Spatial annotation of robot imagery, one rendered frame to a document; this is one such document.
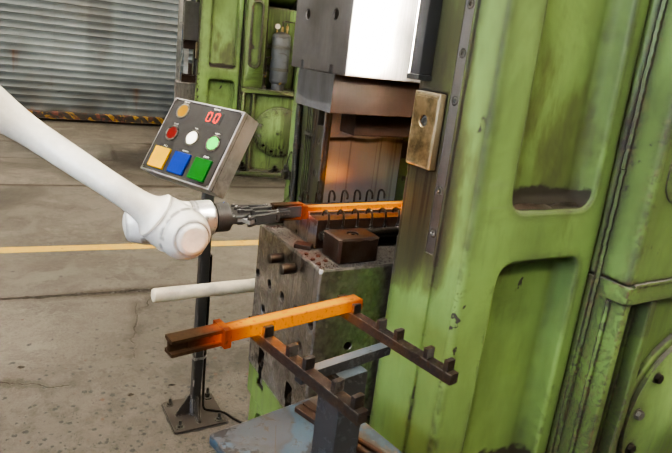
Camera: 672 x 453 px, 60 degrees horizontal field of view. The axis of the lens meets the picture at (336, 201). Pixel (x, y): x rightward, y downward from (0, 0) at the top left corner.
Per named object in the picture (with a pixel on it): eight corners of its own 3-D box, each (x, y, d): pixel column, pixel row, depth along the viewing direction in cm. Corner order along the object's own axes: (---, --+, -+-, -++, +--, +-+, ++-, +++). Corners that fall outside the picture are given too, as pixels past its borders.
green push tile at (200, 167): (201, 182, 181) (212, 160, 182) (185, 176, 185) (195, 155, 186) (205, 184, 182) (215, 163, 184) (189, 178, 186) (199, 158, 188)
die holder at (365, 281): (301, 434, 147) (320, 271, 136) (247, 359, 179) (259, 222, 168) (466, 392, 176) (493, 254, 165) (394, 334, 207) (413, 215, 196)
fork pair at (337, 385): (353, 410, 84) (355, 398, 83) (329, 391, 88) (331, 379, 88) (454, 369, 99) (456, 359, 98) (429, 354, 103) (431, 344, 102)
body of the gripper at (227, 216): (207, 226, 148) (241, 223, 152) (218, 237, 141) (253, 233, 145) (208, 198, 146) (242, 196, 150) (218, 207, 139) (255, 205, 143)
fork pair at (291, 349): (304, 371, 93) (306, 360, 92) (285, 355, 97) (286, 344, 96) (403, 338, 107) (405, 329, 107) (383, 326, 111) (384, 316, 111)
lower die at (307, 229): (314, 248, 151) (318, 217, 149) (283, 225, 168) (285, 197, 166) (438, 239, 173) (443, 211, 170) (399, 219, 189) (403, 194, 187)
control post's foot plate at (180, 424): (173, 437, 210) (174, 415, 208) (159, 403, 229) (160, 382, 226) (230, 424, 221) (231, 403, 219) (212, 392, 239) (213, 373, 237)
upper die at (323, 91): (329, 113, 143) (334, 74, 140) (295, 102, 159) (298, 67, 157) (458, 120, 164) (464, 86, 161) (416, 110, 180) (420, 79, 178)
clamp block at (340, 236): (337, 265, 141) (340, 240, 140) (321, 253, 148) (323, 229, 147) (377, 261, 147) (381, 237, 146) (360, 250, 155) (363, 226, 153)
